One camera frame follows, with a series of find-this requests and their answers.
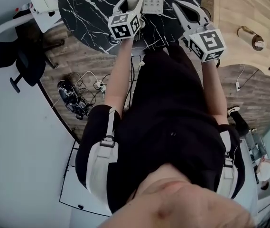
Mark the person's black white shoe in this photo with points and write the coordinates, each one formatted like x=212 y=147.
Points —
x=234 y=110

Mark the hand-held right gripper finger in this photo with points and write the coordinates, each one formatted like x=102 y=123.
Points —
x=203 y=15
x=181 y=15

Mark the light wooden platform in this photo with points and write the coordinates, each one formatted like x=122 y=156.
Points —
x=248 y=11

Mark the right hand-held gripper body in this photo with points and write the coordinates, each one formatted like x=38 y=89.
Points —
x=208 y=43

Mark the black office chair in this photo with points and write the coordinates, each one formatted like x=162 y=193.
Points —
x=28 y=58

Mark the white desk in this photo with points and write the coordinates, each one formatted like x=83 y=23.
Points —
x=44 y=6

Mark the person's left forearm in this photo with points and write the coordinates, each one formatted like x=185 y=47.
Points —
x=120 y=75

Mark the person's face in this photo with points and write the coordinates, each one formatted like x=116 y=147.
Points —
x=182 y=205

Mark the person's black clothing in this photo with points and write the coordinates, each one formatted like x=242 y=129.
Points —
x=168 y=117

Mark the white power strip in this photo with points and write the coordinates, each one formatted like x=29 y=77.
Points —
x=99 y=85

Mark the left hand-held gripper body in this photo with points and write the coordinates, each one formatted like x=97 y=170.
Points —
x=123 y=26

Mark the person's right forearm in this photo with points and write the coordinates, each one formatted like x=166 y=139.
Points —
x=214 y=89

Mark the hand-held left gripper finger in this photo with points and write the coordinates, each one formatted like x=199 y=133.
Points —
x=121 y=6
x=139 y=6

